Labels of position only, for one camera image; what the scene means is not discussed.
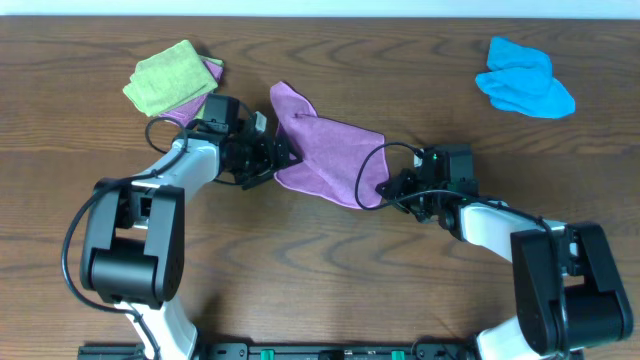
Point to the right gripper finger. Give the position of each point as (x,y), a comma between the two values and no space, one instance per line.
(398,186)
(410,206)

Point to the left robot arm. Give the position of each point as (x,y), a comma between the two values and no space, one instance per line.
(134,248)

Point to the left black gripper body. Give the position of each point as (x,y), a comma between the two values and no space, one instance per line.
(270,160)

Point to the purple microfiber cloth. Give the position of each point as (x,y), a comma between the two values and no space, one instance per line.
(341,163)

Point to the green folded cloth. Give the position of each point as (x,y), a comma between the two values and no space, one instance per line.
(168,79)
(215,68)

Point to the top green folded cloth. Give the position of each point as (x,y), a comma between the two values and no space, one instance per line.
(168,79)

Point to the bottom green folded cloth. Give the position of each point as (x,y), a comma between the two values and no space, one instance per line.
(215,68)

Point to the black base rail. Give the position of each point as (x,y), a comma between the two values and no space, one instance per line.
(420,351)

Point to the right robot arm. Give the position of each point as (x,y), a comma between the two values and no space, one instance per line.
(568,291)

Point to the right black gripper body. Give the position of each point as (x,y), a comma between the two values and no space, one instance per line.
(428,204)

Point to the purple folded cloth in stack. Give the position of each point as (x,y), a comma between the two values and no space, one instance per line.
(188,111)

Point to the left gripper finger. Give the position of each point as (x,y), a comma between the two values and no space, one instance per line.
(286,155)
(256,177)

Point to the blue microfiber cloth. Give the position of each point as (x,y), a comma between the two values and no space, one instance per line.
(520,79)

